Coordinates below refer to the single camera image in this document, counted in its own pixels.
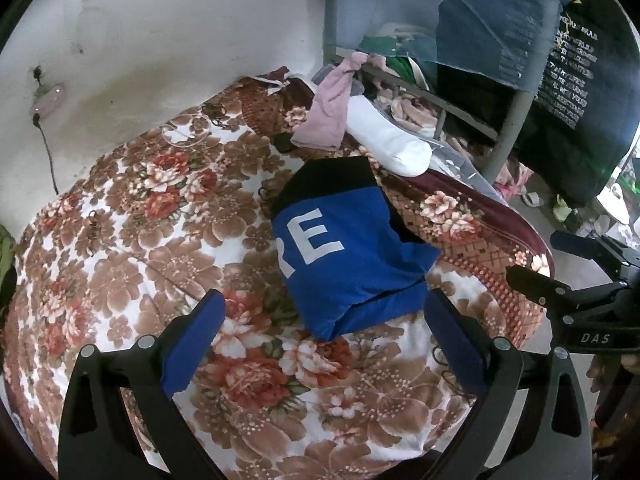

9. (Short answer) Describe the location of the thin white cable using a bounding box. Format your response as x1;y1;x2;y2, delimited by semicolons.
162;112;213;148

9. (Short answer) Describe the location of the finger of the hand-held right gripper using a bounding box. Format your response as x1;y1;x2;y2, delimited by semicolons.
550;230;640;282
505;265;627;319

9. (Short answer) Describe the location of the white sock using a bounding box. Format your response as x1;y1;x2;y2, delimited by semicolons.
345;95;433;177

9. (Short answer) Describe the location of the green cloth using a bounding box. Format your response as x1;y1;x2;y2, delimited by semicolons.
0;225;18;306

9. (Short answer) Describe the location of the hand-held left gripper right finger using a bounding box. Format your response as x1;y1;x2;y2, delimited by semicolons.
424;286;594;480

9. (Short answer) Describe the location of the pink cloth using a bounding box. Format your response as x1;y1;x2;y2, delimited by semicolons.
291;51;387;151

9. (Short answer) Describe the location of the blue and black shirt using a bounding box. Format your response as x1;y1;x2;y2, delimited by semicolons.
270;156;442;342

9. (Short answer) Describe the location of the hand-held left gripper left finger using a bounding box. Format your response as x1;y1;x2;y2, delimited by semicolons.
57;288;227;480

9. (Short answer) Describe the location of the black printed shirt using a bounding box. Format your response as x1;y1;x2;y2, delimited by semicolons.
515;0;640;206

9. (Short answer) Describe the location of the brown floral blanket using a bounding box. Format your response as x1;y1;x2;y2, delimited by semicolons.
2;65;553;480

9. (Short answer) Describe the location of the dark blue hanging cloth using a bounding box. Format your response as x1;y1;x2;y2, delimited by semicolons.
435;0;566;93

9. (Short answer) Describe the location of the pink floral bedding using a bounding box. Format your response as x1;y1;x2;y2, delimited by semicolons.
375;82;498;138

